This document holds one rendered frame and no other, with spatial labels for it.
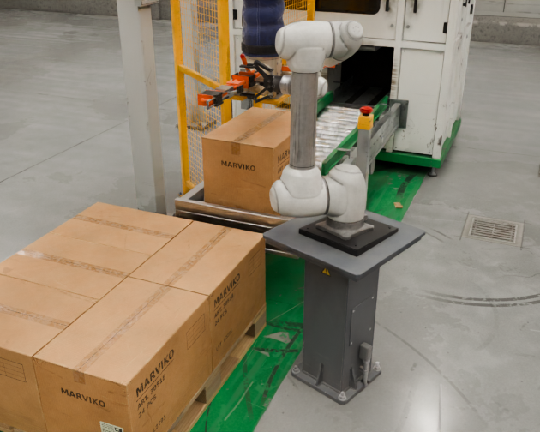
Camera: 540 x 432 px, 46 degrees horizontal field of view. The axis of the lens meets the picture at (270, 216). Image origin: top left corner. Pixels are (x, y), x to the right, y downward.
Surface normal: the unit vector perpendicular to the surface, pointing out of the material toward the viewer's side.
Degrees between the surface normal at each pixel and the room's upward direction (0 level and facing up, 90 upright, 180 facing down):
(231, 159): 90
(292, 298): 0
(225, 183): 90
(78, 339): 0
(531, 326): 0
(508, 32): 90
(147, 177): 90
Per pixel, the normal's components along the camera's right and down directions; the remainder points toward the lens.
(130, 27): -0.39, 0.40
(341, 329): -0.68, 0.32
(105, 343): 0.00, -0.90
